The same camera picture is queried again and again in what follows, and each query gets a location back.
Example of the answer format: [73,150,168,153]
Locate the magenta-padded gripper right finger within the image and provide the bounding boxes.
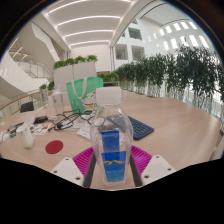
[128,145,177,188]

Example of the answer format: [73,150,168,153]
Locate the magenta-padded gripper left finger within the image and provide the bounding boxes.
[50,146,98,188]

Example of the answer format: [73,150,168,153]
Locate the clear bottle blue label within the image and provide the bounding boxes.
[89,86,135,187]

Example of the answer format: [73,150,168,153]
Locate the flat round red coaster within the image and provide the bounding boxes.
[44,139,64,155]

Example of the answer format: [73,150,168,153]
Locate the dark blue keyboard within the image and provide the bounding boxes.
[126,114,155,141]

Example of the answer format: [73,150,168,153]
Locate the colourful sticker sheet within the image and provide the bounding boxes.
[31,122,52,136]

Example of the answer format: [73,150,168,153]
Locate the black pouch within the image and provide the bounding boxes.
[34,115,49,124]

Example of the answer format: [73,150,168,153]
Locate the white cup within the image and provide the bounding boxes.
[15,123,35,149]

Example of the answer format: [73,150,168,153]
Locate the clear bottle white cap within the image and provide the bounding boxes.
[51,87,65,115]

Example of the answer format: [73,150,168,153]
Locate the green tote bag cat print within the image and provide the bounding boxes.
[65,76,104,115]

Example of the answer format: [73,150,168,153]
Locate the black chair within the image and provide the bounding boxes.
[19,100,35,114]

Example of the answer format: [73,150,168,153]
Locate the glass railing wooden handrail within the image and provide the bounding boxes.
[0,89,46,118]

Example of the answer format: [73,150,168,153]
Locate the white cabinet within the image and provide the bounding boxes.
[53,61,98,93]

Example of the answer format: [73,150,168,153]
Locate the low planter with plants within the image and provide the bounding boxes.
[97,71,120,87]

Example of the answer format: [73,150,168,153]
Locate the green plant hedge row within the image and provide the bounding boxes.
[114,46,224,114]

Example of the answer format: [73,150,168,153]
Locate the green plants atop cabinet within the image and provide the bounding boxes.
[52,54,99,70]

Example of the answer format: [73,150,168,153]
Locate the ceiling light strips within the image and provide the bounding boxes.
[48,0,133,48]

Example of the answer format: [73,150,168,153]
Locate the black cable bundle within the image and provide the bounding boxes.
[48,109,98,132]

